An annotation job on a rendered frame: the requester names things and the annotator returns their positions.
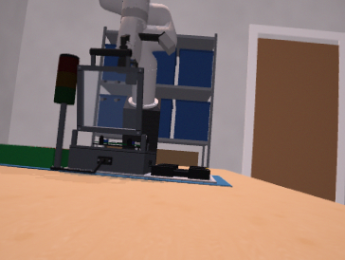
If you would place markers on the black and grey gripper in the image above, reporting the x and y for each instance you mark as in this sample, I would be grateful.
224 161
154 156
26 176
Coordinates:
133 26

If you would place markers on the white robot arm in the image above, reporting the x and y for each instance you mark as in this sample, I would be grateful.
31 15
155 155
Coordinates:
156 16

